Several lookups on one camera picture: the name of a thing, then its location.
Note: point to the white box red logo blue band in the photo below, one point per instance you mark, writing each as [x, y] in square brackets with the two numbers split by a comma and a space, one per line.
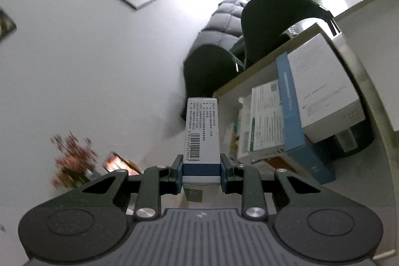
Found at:
[202, 135]

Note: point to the pale yellow box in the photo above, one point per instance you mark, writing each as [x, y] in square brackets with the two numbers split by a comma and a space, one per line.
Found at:
[234, 138]

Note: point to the large cardboard box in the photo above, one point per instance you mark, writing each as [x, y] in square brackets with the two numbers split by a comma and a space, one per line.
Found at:
[229, 104]

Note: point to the black smartphone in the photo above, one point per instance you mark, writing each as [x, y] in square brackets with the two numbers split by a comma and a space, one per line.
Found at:
[120, 163]

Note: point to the grey sofa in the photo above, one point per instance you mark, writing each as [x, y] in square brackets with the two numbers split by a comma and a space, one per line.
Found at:
[224, 16]

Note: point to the dark green chair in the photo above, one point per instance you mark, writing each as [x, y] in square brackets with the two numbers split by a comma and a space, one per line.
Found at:
[212, 72]
[274, 16]

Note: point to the large white box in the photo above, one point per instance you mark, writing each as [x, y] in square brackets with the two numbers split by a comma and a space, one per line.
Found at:
[327, 82]

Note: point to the dark blue box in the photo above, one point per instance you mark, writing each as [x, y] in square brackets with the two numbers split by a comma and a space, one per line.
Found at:
[352, 141]

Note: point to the artificial flower bouquet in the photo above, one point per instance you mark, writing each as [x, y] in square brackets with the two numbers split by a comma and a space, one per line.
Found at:
[73, 157]

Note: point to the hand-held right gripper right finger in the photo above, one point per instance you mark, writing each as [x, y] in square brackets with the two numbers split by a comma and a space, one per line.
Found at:
[226, 174]

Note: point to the narrow white box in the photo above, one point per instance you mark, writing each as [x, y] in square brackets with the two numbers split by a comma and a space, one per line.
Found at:
[243, 129]

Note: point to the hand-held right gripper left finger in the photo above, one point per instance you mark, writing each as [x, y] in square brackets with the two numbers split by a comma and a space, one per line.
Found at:
[178, 175]

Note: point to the white green printed box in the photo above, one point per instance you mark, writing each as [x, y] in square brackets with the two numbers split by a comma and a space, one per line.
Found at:
[268, 119]

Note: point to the dark framed stone picture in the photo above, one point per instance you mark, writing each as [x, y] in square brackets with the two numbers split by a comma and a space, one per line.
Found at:
[6, 24]

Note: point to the white marble desktop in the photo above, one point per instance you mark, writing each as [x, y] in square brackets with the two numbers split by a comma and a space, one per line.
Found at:
[358, 191]

